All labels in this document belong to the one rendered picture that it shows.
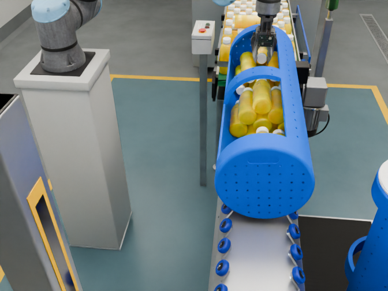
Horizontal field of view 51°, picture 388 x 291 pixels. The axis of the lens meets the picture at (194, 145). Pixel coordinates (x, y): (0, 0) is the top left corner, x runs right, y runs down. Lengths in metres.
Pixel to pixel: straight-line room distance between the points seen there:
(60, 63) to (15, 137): 1.38
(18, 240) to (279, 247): 0.89
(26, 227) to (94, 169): 1.54
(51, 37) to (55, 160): 0.61
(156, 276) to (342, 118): 2.06
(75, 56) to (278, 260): 1.15
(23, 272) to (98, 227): 1.78
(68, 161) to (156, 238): 0.75
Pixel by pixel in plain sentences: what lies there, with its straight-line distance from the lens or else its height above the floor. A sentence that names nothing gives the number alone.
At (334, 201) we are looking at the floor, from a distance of 2.78.
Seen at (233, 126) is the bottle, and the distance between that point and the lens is 1.47.
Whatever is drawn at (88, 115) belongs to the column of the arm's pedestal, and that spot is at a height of 0.93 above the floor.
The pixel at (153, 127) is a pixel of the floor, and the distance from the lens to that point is 3.30.
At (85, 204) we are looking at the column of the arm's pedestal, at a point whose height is 0.37.
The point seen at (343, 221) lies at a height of 0.15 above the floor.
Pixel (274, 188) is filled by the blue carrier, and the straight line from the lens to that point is 1.19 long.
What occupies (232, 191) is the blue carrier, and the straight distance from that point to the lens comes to 1.20.
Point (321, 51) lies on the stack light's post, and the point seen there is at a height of 0.92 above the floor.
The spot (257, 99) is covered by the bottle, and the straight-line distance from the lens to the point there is 1.41.
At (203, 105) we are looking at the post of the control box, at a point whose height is 0.64.
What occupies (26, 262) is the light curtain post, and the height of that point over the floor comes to 1.50.
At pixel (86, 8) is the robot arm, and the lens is 1.86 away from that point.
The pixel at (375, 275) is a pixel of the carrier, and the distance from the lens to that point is 1.57.
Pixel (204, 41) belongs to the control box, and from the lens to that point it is 2.07.
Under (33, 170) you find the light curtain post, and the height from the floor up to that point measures 1.62.
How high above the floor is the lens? 1.90
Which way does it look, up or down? 38 degrees down
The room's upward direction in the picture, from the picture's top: 1 degrees counter-clockwise
